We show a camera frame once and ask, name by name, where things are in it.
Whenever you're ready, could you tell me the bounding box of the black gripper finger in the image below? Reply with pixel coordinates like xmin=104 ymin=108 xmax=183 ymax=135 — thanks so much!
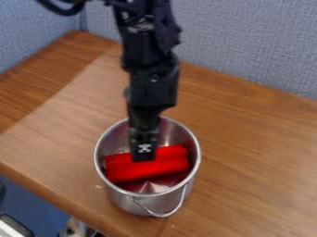
xmin=129 ymin=126 xmax=160 ymax=162

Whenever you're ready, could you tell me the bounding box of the stainless steel pot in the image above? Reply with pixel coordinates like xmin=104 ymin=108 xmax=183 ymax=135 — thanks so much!
xmin=94 ymin=118 xmax=203 ymax=218

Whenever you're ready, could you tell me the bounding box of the red plastic block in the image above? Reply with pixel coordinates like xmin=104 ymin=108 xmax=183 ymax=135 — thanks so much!
xmin=104 ymin=144 xmax=191 ymax=183

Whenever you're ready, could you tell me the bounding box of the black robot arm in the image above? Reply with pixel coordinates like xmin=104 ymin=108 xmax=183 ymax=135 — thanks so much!
xmin=102 ymin=0 xmax=183 ymax=162

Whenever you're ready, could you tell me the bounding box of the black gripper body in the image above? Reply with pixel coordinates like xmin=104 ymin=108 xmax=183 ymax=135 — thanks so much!
xmin=122 ymin=52 xmax=180 ymax=130

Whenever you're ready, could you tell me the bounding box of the grey device under table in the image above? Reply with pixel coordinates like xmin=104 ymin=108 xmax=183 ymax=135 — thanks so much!
xmin=0 ymin=215 xmax=35 ymax=237

